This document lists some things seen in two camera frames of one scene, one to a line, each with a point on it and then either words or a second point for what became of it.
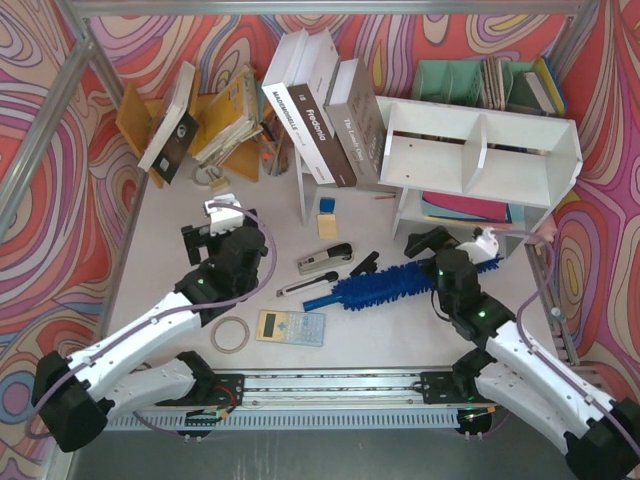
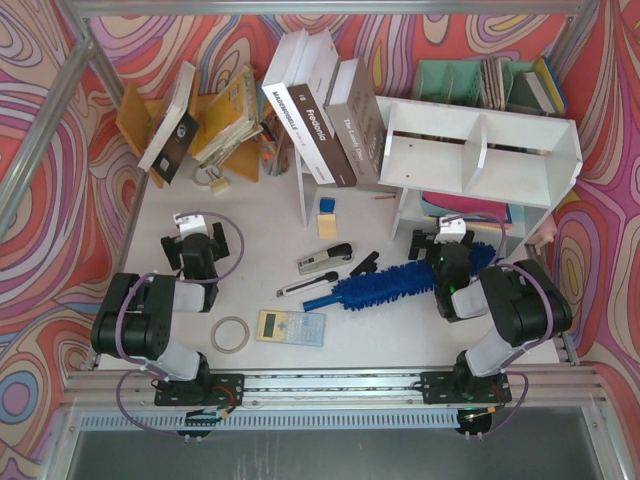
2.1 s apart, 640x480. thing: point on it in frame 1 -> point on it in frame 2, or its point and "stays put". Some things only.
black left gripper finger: (195, 237) -> (172, 249)
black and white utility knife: (321, 280) stays put
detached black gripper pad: (368, 264) stays put
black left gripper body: (198, 238) -> (172, 245)
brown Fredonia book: (310, 101) stays put
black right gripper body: (431, 241) stays put
